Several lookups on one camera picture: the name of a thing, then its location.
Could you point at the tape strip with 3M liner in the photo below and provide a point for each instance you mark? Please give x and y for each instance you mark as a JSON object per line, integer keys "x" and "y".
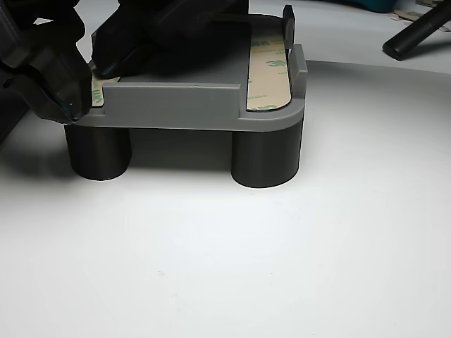
{"x": 267, "y": 81}
{"x": 98, "y": 95}

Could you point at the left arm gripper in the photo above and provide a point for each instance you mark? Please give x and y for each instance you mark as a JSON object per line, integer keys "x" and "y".
{"x": 197, "y": 42}

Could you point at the black upright clip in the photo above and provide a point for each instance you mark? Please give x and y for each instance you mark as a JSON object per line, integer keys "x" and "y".
{"x": 289, "y": 24}

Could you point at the black cylindrical rod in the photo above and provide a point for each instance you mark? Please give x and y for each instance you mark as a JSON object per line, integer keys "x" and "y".
{"x": 415, "y": 33}

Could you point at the black cylindrical fixture leg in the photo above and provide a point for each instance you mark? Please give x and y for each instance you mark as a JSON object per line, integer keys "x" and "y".
{"x": 98, "y": 155}
{"x": 267, "y": 155}

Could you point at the peeled tan liner piece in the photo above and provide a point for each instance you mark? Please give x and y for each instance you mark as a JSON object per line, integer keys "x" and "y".
{"x": 428, "y": 2}
{"x": 405, "y": 14}
{"x": 445, "y": 29}

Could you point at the teal object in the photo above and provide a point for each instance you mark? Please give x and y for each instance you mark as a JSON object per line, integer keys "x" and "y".
{"x": 380, "y": 3}

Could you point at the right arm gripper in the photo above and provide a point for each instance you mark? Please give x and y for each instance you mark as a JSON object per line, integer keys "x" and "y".
{"x": 21, "y": 38}

